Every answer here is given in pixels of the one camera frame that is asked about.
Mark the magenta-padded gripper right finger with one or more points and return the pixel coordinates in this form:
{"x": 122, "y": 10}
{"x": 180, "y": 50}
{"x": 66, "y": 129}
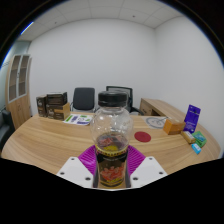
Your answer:
{"x": 146, "y": 171}

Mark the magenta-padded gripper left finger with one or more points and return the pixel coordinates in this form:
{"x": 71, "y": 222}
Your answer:
{"x": 76, "y": 171}

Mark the clear bottle with dark label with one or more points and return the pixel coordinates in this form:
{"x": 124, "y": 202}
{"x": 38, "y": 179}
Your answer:
{"x": 111, "y": 166}

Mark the flat round red coaster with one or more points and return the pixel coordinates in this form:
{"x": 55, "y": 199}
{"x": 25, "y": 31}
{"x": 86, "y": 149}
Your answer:
{"x": 142, "y": 137}

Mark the sheet with grey circle print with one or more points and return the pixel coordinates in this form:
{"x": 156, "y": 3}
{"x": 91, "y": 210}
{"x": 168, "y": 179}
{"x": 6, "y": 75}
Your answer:
{"x": 154, "y": 122}

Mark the orange-brown wooden box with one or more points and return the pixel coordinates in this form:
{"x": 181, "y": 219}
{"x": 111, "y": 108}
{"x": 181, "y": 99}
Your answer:
{"x": 173, "y": 127}

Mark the white green purple leaflet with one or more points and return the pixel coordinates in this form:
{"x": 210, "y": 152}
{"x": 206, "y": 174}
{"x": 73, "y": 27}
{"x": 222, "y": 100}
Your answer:
{"x": 78, "y": 119}

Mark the small tan box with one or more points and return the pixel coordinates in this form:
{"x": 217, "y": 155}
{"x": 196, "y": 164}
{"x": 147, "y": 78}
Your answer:
{"x": 187, "y": 137}

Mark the green flat packet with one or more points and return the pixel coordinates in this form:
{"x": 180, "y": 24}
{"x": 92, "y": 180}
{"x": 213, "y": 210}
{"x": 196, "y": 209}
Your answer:
{"x": 200, "y": 138}

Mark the wooden side desk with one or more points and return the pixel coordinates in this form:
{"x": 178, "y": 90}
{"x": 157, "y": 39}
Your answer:
{"x": 156, "y": 106}

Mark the purple standing card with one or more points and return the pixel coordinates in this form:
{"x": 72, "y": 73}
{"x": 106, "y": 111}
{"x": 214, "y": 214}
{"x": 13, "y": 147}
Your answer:
{"x": 192, "y": 118}

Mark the stack of dark cardboard boxes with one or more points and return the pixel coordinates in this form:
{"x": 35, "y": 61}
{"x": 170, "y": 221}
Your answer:
{"x": 53, "y": 105}

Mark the black mesh office chair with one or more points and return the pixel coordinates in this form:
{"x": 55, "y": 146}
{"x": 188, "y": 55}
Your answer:
{"x": 129, "y": 99}

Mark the black armchair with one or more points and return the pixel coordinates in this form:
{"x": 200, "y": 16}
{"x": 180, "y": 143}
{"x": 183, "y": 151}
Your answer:
{"x": 4, "y": 128}

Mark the wooden shelf cabinet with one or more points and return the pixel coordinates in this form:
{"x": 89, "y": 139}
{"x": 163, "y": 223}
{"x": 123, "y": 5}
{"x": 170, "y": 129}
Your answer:
{"x": 19, "y": 110}

